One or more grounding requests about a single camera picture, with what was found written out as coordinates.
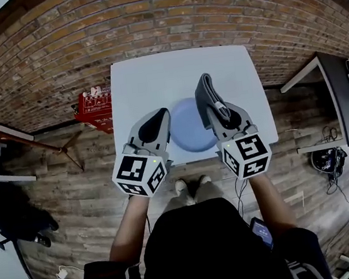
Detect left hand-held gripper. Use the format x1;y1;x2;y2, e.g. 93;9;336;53
104;106;181;203

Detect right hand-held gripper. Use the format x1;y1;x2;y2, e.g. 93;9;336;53
208;94;276;183

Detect grey cloth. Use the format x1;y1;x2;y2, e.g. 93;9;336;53
192;70;232;132

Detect blue plate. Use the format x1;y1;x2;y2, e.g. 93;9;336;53
165;94;221;156

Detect person's left forearm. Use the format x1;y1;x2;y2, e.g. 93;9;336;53
102;191;159;264

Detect person's right forearm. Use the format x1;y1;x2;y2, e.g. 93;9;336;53
247;170;300;241

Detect person's left shoe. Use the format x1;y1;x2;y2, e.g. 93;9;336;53
174;178;189;197

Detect person's shoe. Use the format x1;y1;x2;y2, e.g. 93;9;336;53
197;174;213;187
174;178;189;197

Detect person's right shoe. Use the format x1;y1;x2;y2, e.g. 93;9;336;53
197;174;213;187

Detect person's beige trousers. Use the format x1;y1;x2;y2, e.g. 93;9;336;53
164;179;228;214

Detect red cardboard box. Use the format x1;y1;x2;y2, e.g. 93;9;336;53
71;87;118;139

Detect person's black top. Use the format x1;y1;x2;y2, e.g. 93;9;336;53
72;185;333;279

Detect wooden tripod stand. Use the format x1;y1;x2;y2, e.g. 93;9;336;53
0;93;88;182

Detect grey side desk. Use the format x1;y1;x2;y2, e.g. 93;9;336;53
276;48;349;157

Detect black phone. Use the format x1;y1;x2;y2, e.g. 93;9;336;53
249;215;276;254

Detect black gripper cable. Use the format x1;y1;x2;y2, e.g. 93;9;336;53
233;176;253;222

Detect bundle of black cables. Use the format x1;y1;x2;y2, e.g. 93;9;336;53
309;145;349;180

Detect thin floor cable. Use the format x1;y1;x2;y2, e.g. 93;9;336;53
324;173;349;220

